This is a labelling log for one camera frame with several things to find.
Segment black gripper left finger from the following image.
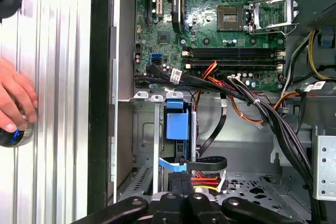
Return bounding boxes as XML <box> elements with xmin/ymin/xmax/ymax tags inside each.
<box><xmin>69</xmin><ymin>192</ymin><xmax>186</xmax><ymax>224</ymax></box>

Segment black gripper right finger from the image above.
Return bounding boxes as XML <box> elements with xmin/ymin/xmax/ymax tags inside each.
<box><xmin>186</xmin><ymin>194</ymin><xmax>312</xmax><ymax>224</ymax></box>

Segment orange red yellow power wire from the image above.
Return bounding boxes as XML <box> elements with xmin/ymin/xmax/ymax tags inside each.
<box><xmin>167</xmin><ymin>60</ymin><xmax>265</xmax><ymax>196</ymax></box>

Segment black data wire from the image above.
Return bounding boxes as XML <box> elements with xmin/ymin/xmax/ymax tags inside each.
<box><xmin>159</xmin><ymin>94</ymin><xmax>228</xmax><ymax>174</ymax></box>

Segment hard disk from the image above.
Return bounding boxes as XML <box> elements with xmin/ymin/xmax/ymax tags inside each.
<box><xmin>164</xmin><ymin>99</ymin><xmax>198</xmax><ymax>175</ymax></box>

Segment round black tool blue ring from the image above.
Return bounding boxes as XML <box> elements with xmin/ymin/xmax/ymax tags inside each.
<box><xmin>0</xmin><ymin>119</ymin><xmax>34</xmax><ymax>148</ymax></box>

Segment silver disk bay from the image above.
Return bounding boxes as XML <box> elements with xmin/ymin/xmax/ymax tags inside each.
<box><xmin>117</xmin><ymin>90</ymin><xmax>200</xmax><ymax>201</ymax></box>

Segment black RAM slot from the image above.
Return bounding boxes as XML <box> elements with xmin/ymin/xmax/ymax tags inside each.
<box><xmin>183</xmin><ymin>59</ymin><xmax>286</xmax><ymax>66</ymax></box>
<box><xmin>183</xmin><ymin>64</ymin><xmax>286</xmax><ymax>72</ymax></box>
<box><xmin>183</xmin><ymin>47</ymin><xmax>286</xmax><ymax>54</ymax></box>
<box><xmin>183</xmin><ymin>51</ymin><xmax>286</xmax><ymax>58</ymax></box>

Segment person hand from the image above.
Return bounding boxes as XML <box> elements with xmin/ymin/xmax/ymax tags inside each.
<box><xmin>0</xmin><ymin>58</ymin><xmax>39</xmax><ymax>133</ymax></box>

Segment silver optical drive cage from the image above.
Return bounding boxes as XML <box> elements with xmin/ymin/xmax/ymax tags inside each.
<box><xmin>313</xmin><ymin>125</ymin><xmax>336</xmax><ymax>201</ymax></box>

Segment black PC case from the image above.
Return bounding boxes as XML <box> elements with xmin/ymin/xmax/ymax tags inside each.
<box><xmin>88</xmin><ymin>0</ymin><xmax>336</xmax><ymax>224</ymax></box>

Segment green motherboard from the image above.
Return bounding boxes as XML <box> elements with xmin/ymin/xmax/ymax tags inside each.
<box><xmin>135</xmin><ymin>0</ymin><xmax>287</xmax><ymax>91</ymax></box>

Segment CPU socket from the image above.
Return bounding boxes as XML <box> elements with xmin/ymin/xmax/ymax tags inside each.
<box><xmin>217</xmin><ymin>5</ymin><xmax>245</xmax><ymax>33</ymax></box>

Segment metal socket cover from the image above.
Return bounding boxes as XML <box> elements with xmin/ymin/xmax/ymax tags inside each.
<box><xmin>247</xmin><ymin>0</ymin><xmax>299</xmax><ymax>34</ymax></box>

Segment black graphics card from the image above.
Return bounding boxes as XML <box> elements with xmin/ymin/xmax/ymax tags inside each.
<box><xmin>170</xmin><ymin>0</ymin><xmax>186</xmax><ymax>34</ymax></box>

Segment black cable bundle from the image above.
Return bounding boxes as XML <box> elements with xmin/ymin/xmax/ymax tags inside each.
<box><xmin>134</xmin><ymin>63</ymin><xmax>320</xmax><ymax>224</ymax></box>

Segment white grey wires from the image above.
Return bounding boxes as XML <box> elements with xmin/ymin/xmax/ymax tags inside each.
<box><xmin>280</xmin><ymin>39</ymin><xmax>310</xmax><ymax>97</ymax></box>

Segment yellow black power wires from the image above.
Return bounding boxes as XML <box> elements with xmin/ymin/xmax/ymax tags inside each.
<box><xmin>307</xmin><ymin>30</ymin><xmax>336</xmax><ymax>83</ymax></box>

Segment wire locking lever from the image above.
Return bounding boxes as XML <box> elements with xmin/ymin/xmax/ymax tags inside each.
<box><xmin>248</xmin><ymin>22</ymin><xmax>300</xmax><ymax>36</ymax></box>

